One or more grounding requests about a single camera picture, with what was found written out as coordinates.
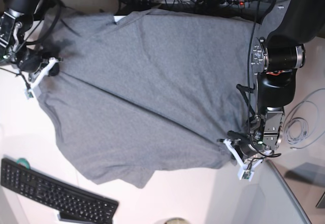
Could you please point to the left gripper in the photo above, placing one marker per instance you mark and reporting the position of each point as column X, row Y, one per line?
column 244, row 147

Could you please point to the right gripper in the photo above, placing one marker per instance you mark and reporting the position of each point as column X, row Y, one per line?
column 33, row 62

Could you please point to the grey t-shirt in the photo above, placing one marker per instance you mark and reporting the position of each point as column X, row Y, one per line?
column 153, row 91

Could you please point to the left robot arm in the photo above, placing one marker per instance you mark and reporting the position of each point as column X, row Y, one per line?
column 275, row 55

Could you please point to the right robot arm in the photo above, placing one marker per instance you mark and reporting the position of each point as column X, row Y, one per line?
column 17, row 19

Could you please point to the green tape roll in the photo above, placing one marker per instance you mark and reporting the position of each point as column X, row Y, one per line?
column 23, row 162

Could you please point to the round tan object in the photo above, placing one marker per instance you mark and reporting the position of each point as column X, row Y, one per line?
column 176, row 220

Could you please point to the black computer keyboard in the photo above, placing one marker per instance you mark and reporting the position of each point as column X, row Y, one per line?
column 66, row 199

